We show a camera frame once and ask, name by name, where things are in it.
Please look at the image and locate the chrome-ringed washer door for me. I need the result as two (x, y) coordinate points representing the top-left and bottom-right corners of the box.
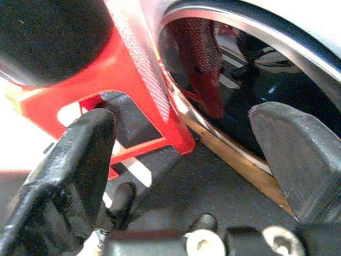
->
(157, 0), (341, 222)

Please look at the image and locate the grey washing machine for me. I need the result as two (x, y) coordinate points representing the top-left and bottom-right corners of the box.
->
(234, 0), (341, 63)

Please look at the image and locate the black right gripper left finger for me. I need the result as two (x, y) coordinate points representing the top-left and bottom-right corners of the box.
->
(0, 108), (117, 256)

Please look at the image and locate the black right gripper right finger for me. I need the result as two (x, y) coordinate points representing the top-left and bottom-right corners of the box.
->
(248, 101), (341, 225)

